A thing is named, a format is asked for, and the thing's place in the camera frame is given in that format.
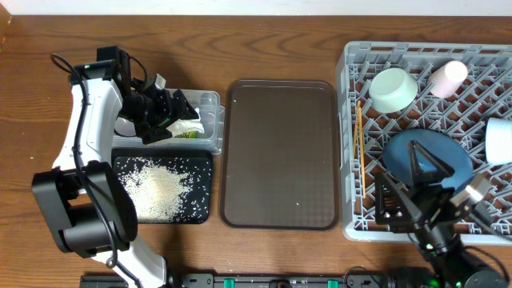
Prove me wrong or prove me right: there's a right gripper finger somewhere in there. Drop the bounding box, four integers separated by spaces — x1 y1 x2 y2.
407 140 455 188
374 173 423 234

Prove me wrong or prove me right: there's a white tissue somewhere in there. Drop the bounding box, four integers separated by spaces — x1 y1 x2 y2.
166 108 205 138

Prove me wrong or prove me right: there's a green yellow snack wrapper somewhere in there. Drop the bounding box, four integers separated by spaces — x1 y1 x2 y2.
175 131 198 138

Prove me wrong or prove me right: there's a dark blue plate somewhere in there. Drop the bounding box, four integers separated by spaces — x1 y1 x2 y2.
382 129 474 194

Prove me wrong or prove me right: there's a mint green bowl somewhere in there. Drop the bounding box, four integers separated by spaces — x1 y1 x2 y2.
369 68 418 114

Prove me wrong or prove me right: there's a light blue bowl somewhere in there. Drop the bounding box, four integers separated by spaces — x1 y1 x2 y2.
485 118 511 166

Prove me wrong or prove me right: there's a pink paper cup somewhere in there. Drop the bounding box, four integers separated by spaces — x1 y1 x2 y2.
427 61 468 98

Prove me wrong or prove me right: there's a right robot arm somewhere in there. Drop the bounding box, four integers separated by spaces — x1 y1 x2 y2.
374 141 511 287

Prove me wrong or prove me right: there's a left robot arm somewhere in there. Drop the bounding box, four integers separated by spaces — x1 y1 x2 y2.
32 46 198 287

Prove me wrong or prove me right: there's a clear plastic waste bin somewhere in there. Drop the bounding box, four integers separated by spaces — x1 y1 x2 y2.
113 90 225 154

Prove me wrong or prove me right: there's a black rectangular waste tray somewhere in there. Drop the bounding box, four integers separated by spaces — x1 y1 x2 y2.
110 148 214 225

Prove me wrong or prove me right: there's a grey plastic dishwasher rack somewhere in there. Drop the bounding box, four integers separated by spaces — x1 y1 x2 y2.
335 41 511 242

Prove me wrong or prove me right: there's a brown plastic serving tray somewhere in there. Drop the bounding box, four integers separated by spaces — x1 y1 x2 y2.
219 79 340 231

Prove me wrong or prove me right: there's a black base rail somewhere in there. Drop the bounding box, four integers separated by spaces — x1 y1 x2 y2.
78 273 385 288

